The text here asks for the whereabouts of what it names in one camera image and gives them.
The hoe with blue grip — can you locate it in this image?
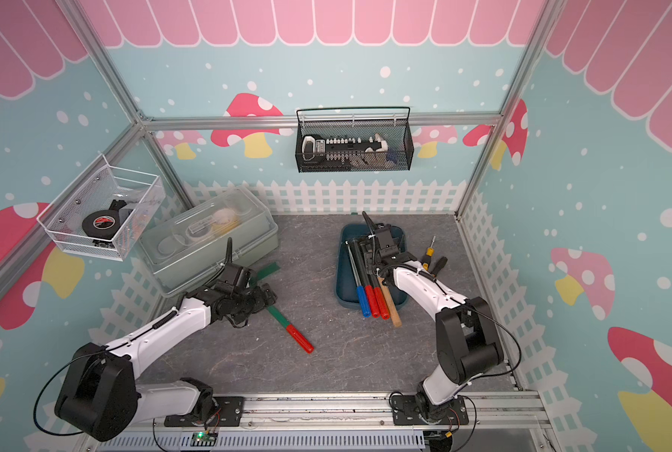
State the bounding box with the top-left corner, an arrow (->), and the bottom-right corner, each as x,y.
345,241 -> 372,318

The teal plastic storage box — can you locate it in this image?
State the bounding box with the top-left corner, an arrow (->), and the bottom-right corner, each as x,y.
335,223 -> 408,313

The green handle hoe red grip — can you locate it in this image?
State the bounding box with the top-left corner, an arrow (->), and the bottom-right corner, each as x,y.
252,262 -> 314,354

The wooden handle hoe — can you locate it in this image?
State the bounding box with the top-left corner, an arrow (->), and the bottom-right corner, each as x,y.
375,269 -> 402,328

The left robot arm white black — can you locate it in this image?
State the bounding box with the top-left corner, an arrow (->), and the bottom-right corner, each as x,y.
53,264 -> 277,442

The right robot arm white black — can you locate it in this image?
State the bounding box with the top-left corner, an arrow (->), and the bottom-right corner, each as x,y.
363,214 -> 504,423

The yellow black screwdriver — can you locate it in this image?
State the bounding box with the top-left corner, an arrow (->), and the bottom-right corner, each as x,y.
421,235 -> 437,270

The black orange screwdriver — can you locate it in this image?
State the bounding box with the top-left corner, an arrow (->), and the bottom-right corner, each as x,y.
429,256 -> 448,277

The translucent lidded plastic container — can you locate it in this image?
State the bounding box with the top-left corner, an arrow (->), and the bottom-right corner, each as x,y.
139,186 -> 279,298

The socket bit set holder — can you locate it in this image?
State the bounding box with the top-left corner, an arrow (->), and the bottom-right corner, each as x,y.
296,134 -> 390,171

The small green-lit circuit board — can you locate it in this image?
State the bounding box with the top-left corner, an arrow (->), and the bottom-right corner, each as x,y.
190,432 -> 218,447

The black tape roll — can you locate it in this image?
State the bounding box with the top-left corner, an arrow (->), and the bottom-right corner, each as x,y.
82,210 -> 122,240

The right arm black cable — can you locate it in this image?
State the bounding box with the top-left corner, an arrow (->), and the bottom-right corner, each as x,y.
402,262 -> 523,380

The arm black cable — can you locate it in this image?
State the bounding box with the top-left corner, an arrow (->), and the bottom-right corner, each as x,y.
32,349 -> 105,437
402,262 -> 523,380

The black wire mesh basket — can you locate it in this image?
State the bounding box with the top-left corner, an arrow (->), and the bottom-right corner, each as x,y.
294,107 -> 414,173

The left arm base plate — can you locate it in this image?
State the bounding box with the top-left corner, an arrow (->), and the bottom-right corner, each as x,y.
165,395 -> 245,429

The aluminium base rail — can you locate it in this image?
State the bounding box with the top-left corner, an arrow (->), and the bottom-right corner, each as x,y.
81,391 -> 552,433

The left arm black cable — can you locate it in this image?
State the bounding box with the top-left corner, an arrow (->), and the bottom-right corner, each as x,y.
32,349 -> 105,437

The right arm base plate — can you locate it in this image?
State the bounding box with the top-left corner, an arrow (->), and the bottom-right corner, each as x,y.
388,392 -> 469,427

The clear wall-mounted bin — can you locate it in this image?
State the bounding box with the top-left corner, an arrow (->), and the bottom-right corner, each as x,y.
37,156 -> 166,262

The grey slotted cable duct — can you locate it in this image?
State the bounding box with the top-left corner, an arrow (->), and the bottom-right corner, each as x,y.
97,431 -> 426,451

